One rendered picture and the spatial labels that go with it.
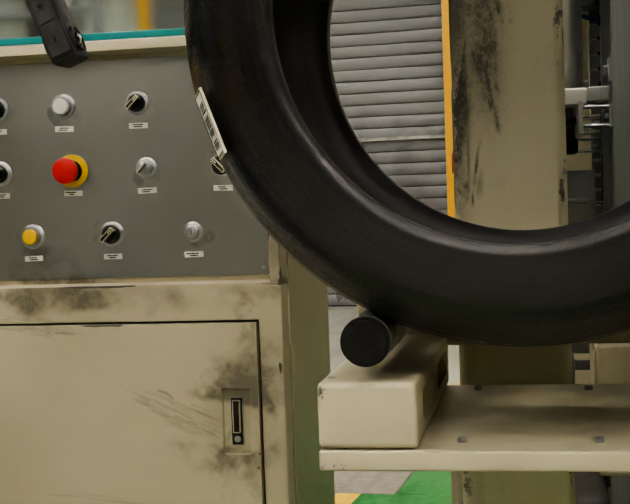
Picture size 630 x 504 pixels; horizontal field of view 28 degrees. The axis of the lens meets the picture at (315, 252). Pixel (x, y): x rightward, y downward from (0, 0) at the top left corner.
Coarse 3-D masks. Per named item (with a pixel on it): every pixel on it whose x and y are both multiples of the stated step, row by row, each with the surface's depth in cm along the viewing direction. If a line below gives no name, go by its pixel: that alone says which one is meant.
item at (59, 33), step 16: (32, 0) 120; (48, 0) 120; (64, 0) 124; (32, 16) 120; (48, 16) 120; (64, 16) 122; (48, 32) 120; (64, 32) 120; (48, 48) 120; (64, 48) 120; (80, 48) 122; (64, 64) 121
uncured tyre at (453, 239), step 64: (192, 0) 110; (256, 0) 105; (320, 0) 133; (192, 64) 111; (256, 64) 106; (320, 64) 134; (256, 128) 106; (320, 128) 134; (256, 192) 109; (320, 192) 105; (384, 192) 133; (320, 256) 108; (384, 256) 105; (448, 256) 104; (512, 256) 103; (576, 256) 102; (448, 320) 107; (512, 320) 105; (576, 320) 105
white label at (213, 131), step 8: (200, 88) 107; (200, 96) 108; (200, 104) 109; (208, 112) 107; (208, 120) 108; (208, 128) 110; (216, 128) 107; (216, 136) 107; (216, 144) 109; (216, 152) 111; (224, 152) 107
